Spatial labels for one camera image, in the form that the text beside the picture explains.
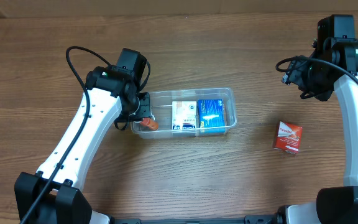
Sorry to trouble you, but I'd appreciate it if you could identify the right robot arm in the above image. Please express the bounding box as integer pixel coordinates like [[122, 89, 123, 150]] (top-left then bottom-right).
[[270, 14, 358, 223]]

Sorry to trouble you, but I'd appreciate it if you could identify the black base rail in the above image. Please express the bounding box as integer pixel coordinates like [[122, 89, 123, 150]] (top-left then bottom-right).
[[109, 215, 277, 224]]

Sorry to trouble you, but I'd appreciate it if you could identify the orange tube white cap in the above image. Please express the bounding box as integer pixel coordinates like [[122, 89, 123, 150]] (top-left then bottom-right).
[[140, 118, 158, 131]]

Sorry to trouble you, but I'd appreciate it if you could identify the clear plastic container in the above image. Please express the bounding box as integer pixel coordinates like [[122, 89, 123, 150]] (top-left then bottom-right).
[[131, 88, 237, 139]]

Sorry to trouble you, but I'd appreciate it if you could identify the white and blue box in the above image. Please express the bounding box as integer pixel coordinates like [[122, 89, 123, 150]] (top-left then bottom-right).
[[172, 101, 197, 130]]

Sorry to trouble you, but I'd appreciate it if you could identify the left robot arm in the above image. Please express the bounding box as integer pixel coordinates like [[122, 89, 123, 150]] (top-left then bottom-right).
[[14, 48, 152, 223]]

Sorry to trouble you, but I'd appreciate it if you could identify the red Panadol box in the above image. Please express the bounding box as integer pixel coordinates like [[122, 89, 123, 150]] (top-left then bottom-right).
[[273, 121, 303, 154]]

